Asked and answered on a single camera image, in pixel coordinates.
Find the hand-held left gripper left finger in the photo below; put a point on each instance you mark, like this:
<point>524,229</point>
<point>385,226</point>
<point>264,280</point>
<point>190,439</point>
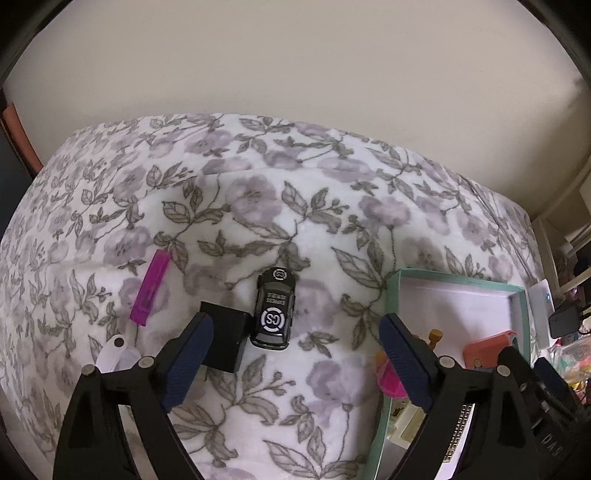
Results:
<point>187,364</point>

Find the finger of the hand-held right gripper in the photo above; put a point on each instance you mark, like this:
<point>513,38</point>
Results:
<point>521,367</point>

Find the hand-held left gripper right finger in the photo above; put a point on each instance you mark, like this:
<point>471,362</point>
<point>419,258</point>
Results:
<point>408,364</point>

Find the pink plastic cup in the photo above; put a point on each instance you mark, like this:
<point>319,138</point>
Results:
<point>392,381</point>

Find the salmon pink and blue toy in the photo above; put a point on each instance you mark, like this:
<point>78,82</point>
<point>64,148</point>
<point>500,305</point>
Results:
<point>485,350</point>

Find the brown small toy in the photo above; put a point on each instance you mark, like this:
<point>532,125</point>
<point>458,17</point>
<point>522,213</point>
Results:
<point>434,333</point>

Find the cream paper tag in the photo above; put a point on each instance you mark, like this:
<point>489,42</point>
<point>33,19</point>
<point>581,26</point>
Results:
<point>401,420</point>

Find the white tray with teal rim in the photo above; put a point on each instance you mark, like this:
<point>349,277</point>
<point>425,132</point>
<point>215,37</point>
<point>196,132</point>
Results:
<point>452,300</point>

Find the black toy car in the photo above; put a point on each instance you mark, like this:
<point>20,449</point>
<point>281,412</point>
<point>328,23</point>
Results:
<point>273,314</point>

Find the black box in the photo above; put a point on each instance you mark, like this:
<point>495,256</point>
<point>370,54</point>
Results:
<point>228,332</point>

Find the pile of colourful small items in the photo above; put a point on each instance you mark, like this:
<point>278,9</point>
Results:
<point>575,364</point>

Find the white device with blue light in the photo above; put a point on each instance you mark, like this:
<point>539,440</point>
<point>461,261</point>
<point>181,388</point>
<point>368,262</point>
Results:
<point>538,309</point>

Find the black power adapter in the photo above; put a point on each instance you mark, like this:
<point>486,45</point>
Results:
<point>563,321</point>

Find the white plastic clip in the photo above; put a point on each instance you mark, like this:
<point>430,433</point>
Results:
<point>113,353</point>

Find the magenta plastic stick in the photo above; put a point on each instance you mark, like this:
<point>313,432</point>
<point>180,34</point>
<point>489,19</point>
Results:
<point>150,288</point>

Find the cream shelf unit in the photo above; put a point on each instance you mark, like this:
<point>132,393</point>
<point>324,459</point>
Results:
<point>561,217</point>

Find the floral printed blanket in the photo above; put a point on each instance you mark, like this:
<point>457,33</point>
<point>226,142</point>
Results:
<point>277,161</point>

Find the dark furniture panel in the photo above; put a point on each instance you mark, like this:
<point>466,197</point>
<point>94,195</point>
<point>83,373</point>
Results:
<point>9,184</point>

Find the salmon board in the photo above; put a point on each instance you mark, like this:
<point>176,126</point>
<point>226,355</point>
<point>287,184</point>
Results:
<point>21,134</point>

